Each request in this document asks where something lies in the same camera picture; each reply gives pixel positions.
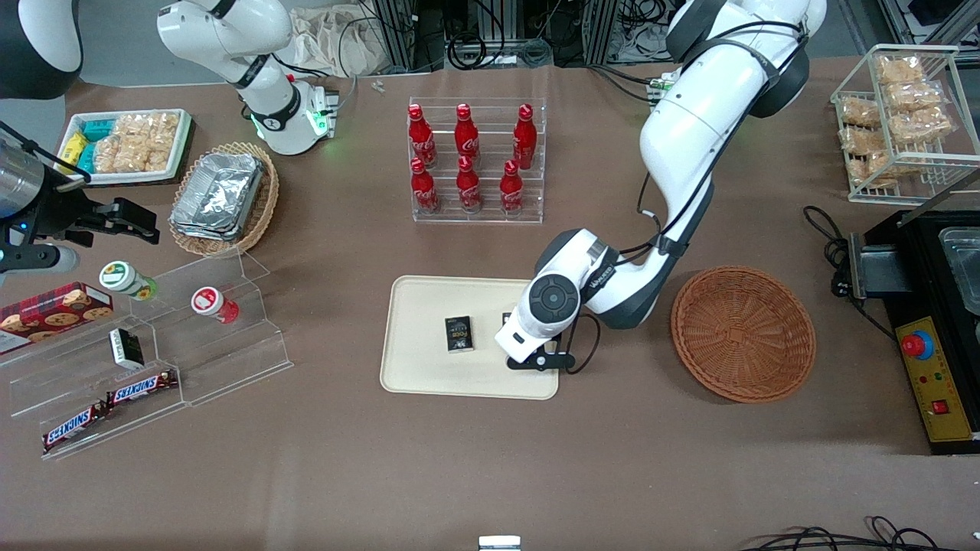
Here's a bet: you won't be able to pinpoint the coiled black cable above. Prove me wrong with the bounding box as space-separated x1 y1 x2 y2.
447 32 488 71

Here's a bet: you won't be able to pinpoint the black floor cables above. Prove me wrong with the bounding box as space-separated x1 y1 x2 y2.
738 516 963 551

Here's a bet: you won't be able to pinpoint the oval light wicker basket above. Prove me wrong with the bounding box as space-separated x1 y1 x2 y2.
168 141 281 258

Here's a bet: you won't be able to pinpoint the green lid drink bottle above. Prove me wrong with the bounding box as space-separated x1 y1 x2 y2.
99 260 160 302

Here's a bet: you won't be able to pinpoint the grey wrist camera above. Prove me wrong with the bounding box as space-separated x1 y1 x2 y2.
505 337 577 375
0 243 80 276

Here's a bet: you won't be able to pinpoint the white rectangular snack tray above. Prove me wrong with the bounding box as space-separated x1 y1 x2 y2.
58 109 194 187

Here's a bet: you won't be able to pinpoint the stacked aluminium foil containers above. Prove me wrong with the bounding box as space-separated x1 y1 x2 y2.
169 152 266 243

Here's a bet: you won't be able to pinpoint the yellow control panel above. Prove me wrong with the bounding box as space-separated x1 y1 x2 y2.
895 317 980 445

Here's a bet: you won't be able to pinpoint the snickers chocolate bar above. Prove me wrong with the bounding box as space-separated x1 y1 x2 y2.
105 369 179 407
41 403 110 453

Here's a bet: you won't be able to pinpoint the red cookie box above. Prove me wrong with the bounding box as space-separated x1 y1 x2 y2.
0 281 115 355

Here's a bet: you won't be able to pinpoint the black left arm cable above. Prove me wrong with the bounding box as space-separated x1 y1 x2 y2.
561 21 806 377

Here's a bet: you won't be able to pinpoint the beige cloth bag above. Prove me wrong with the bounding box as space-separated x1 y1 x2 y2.
289 6 385 78

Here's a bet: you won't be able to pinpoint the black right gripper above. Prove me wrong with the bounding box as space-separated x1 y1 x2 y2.
42 191 162 246

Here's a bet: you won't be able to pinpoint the clear acrylic step display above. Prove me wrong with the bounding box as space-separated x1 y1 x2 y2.
0 248 295 462

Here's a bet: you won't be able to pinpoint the beige plastic tray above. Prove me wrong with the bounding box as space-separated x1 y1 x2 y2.
380 275 560 401

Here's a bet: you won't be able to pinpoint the aluminium frame profile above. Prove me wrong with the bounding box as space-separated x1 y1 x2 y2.
374 0 419 71
584 0 619 67

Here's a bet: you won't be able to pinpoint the clear fried snack pack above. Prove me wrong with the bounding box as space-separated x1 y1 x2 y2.
875 55 925 85
845 149 913 189
840 126 890 155
839 96 882 128
887 106 955 144
884 81 944 112

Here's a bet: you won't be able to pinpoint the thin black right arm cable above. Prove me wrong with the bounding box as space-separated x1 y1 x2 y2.
0 121 93 185

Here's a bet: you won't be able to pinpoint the white wire basket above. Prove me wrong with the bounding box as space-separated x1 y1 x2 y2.
830 44 980 204

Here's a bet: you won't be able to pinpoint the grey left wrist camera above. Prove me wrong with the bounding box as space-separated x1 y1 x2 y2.
505 337 577 375

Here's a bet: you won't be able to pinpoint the red cola bottle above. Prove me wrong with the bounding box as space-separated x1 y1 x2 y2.
499 158 525 217
512 103 539 171
456 155 484 214
454 103 482 166
410 157 441 216
407 103 438 168

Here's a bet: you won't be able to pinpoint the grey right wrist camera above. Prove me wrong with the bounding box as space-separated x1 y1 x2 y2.
0 243 80 276

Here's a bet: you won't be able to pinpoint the clear rice cracker pack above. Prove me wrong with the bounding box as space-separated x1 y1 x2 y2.
113 112 181 145
93 138 174 174

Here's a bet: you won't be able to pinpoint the yellow snack pack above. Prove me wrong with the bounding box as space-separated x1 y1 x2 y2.
59 131 90 166

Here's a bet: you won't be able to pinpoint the red lid drink bottle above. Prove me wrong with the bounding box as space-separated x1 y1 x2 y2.
191 285 240 324

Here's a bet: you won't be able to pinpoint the small black card box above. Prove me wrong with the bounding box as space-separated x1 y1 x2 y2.
445 315 476 354

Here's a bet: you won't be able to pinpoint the round brown wicker basket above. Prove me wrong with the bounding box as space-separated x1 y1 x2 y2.
671 265 817 404

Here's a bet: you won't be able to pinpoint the black machine housing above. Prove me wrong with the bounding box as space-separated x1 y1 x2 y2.
848 208 980 455

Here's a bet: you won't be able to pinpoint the black machine power cable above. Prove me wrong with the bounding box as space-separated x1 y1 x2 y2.
802 204 898 340

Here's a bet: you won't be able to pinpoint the clear acrylic bottle rack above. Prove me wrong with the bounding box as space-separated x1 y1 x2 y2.
408 96 547 225

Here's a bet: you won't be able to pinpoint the small black white box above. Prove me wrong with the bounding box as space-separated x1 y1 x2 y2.
109 327 145 370

